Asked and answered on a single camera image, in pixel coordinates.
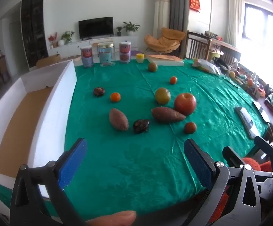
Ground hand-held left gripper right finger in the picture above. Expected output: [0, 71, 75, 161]
[184, 138, 262, 226]

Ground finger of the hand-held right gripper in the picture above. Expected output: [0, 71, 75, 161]
[222, 146, 273, 182]
[254, 135, 273, 170]

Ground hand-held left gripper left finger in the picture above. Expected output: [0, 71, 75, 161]
[10, 138, 88, 226]

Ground sweet potato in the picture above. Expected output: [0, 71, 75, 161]
[151, 106, 186, 123]
[109, 108, 129, 131]

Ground dark chocolate pastry front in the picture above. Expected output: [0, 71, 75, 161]
[133, 119, 150, 134]

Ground yellow-green pear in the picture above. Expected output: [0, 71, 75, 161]
[155, 88, 171, 105]

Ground person's left hand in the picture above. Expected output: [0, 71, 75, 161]
[86, 210, 137, 226]

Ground red fuzzy cloth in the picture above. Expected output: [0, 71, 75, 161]
[210, 157, 273, 225]

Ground white remote control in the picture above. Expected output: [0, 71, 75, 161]
[235, 106, 259, 139]

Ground black and white card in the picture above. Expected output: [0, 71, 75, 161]
[252, 101, 271, 123]

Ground green tablecloth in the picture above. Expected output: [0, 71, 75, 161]
[0, 58, 270, 217]

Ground red apple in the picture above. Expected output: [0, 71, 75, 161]
[174, 92, 197, 116]

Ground row of small toys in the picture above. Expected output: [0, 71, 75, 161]
[228, 61, 273, 99]

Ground plastic snack bag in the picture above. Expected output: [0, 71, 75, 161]
[192, 58, 222, 75]

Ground wooden chair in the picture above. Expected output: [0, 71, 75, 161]
[36, 54, 61, 67]

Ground white book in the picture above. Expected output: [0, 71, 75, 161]
[146, 55, 184, 67]

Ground red label can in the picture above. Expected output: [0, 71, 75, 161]
[119, 41, 131, 63]
[80, 45, 94, 68]

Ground dark wooden bench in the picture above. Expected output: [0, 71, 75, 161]
[185, 31, 242, 63]

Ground window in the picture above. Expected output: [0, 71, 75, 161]
[243, 3, 273, 59]

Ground clear glass jar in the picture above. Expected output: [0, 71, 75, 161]
[97, 42, 116, 67]

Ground white tv cabinet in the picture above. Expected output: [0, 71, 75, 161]
[48, 35, 139, 57]

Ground orange lounge chair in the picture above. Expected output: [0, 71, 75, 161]
[144, 27, 186, 54]

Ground red flower arrangement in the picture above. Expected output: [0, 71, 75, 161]
[47, 32, 58, 49]

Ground bushy green potted plant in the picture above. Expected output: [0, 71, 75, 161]
[61, 31, 75, 45]

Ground white curtain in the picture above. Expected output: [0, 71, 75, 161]
[226, 0, 245, 47]

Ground black television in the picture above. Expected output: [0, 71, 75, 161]
[78, 16, 114, 40]

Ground dark glass bookcase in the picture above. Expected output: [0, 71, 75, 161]
[21, 0, 49, 67]

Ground large green potted plant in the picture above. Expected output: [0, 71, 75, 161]
[122, 21, 141, 36]

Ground covered tower air conditioner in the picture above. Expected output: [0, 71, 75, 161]
[153, 0, 171, 38]

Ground grey curtain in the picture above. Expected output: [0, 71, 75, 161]
[165, 0, 191, 31]

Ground red wall hanging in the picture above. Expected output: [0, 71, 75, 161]
[189, 0, 201, 13]

